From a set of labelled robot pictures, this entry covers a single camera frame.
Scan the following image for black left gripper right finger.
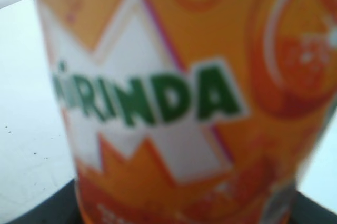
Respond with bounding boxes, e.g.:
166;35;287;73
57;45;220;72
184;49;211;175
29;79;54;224
288;192;337;224

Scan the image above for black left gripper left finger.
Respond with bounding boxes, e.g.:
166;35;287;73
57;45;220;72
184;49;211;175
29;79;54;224
1;179;82;223

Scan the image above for orange Mirinda soda bottle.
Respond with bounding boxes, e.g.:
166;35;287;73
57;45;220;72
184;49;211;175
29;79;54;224
37;0;336;223

